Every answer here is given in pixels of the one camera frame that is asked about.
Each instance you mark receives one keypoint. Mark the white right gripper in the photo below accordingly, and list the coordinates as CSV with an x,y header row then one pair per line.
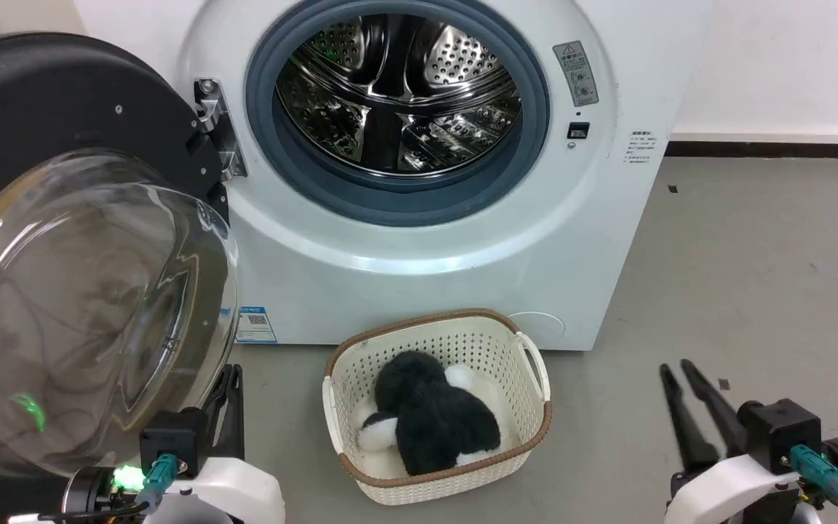
x,y
728,495

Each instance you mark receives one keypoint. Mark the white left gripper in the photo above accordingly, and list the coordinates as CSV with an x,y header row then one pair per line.
x,y
237,487

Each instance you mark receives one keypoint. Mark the black round glass washer door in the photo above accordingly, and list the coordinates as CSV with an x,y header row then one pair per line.
x,y
70,240

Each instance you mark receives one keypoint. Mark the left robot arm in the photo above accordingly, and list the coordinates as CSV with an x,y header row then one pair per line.
x,y
88,495

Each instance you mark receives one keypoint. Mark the white front-load washing machine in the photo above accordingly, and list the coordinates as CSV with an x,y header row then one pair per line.
x,y
419,269

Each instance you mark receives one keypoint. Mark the metal door hinge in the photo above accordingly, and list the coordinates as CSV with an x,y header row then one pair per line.
x,y
217,124

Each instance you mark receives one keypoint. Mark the black door latch slot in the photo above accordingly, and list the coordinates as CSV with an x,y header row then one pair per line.
x,y
578,130

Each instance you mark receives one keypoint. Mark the blue white energy label sticker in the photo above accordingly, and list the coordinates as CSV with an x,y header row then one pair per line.
x,y
255,324

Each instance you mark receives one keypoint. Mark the white perforated plastic laundry basket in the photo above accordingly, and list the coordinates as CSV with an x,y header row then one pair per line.
x,y
513,349

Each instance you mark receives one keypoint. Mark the black and white plush toy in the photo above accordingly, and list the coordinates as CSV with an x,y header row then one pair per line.
x,y
430,415

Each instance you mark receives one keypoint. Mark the stainless steel perforated drum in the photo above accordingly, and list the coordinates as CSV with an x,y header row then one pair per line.
x,y
397,94

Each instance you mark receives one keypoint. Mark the grey warning sticker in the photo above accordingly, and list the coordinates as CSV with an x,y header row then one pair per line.
x,y
577,73

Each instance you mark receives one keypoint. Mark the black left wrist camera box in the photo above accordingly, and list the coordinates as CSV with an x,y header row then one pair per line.
x,y
174,437

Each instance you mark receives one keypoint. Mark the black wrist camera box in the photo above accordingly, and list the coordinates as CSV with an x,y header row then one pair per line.
x,y
779,433
174,437

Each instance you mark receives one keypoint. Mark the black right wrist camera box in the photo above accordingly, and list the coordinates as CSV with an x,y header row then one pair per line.
x,y
779,433

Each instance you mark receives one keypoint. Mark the black wall baseboard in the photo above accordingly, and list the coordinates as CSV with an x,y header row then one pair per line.
x,y
775,149

